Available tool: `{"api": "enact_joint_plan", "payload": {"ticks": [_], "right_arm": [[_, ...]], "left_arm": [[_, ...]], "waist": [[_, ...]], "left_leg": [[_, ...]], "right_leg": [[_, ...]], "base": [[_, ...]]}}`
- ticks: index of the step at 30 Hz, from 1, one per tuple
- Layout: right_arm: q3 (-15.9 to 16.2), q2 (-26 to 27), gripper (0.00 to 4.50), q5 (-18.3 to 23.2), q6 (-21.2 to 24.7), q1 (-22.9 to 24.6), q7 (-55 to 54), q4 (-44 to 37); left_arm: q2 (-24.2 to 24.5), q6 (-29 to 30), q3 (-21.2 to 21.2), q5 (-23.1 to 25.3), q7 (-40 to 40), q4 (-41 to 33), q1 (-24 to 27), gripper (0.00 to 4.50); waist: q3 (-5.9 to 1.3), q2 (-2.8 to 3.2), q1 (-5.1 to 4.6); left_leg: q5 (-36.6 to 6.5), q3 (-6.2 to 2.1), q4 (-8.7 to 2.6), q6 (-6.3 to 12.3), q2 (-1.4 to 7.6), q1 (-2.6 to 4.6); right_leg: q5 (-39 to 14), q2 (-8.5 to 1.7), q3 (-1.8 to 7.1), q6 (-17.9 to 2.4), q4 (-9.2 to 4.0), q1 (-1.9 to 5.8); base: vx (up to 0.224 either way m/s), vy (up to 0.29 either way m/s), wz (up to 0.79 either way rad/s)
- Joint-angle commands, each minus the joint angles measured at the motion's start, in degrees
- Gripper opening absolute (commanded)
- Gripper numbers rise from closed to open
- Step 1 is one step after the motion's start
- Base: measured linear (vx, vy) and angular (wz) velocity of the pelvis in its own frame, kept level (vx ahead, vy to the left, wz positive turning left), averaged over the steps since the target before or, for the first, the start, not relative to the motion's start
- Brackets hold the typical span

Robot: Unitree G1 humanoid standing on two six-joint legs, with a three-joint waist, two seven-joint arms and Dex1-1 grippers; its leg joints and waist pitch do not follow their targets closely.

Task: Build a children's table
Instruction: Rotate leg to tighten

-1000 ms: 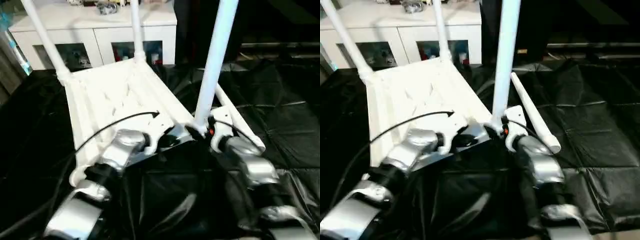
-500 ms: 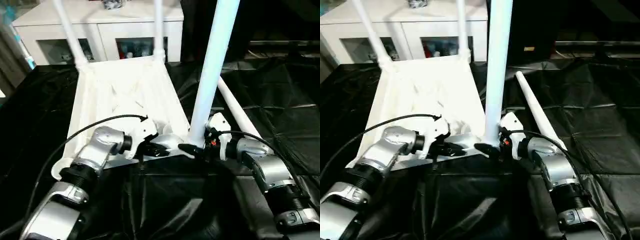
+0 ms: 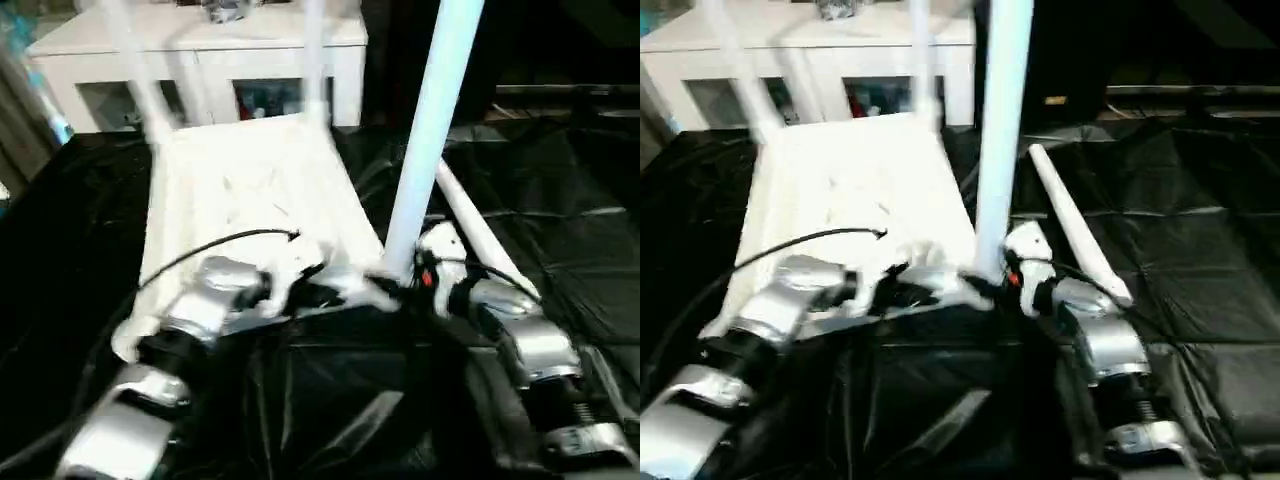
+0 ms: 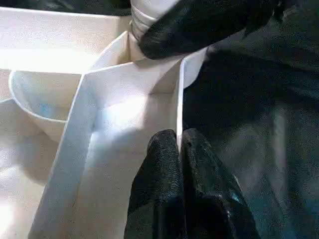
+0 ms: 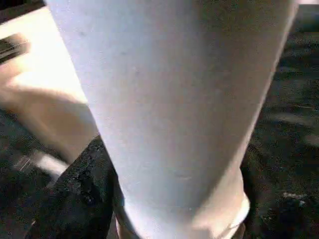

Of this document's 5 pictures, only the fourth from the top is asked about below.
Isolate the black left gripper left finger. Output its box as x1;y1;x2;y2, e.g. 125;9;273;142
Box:
124;129;183;239

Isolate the white plastic table leg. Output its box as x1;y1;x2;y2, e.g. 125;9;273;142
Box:
130;0;182;43

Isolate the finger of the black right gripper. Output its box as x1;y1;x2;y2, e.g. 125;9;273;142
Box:
137;0;280;60

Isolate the black work mat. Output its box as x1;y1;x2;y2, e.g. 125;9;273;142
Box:
0;0;319;239

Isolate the white upturned plastic table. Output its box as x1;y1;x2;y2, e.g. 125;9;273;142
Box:
0;7;209;239

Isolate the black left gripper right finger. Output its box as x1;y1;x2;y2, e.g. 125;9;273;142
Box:
181;128;261;239

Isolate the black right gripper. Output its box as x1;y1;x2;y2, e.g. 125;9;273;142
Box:
272;0;319;30

